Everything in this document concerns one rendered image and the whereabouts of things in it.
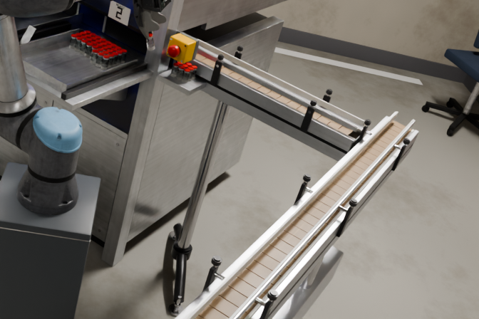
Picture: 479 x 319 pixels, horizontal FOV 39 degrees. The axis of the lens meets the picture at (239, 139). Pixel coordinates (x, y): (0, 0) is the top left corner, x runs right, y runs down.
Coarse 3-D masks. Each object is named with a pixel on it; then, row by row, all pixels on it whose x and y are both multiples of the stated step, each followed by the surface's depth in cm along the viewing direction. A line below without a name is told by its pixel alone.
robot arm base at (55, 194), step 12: (24, 180) 167; (36, 180) 164; (48, 180) 163; (60, 180) 164; (72, 180) 168; (24, 192) 167; (36, 192) 164; (48, 192) 165; (60, 192) 166; (72, 192) 169; (24, 204) 166; (36, 204) 165; (48, 204) 165; (60, 204) 167; (72, 204) 170
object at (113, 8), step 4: (112, 4) 228; (116, 4) 227; (112, 8) 228; (116, 8) 228; (124, 8) 226; (108, 12) 230; (112, 12) 229; (124, 12) 227; (128, 12) 226; (112, 16) 230; (120, 16) 228; (124, 16) 227; (128, 16) 226; (116, 20) 229; (120, 20) 228; (124, 20) 228; (128, 20) 227
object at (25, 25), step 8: (40, 16) 242; (48, 16) 244; (56, 16) 246; (64, 16) 247; (72, 16) 242; (80, 16) 246; (16, 24) 231; (24, 24) 233; (32, 24) 235; (40, 24) 229; (48, 24) 232; (56, 24) 236; (72, 24) 244; (24, 32) 224
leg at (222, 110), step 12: (216, 108) 240; (228, 108) 239; (216, 120) 241; (216, 132) 243; (216, 144) 245; (204, 156) 249; (204, 168) 251; (204, 180) 253; (192, 192) 258; (204, 192) 257; (192, 204) 259; (192, 216) 262; (192, 228) 265; (180, 240) 268
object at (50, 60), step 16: (64, 32) 228; (32, 48) 218; (48, 48) 222; (64, 48) 225; (32, 64) 210; (48, 64) 213; (64, 64) 216; (80, 64) 219; (128, 64) 222; (48, 80) 201; (64, 80) 207; (80, 80) 203
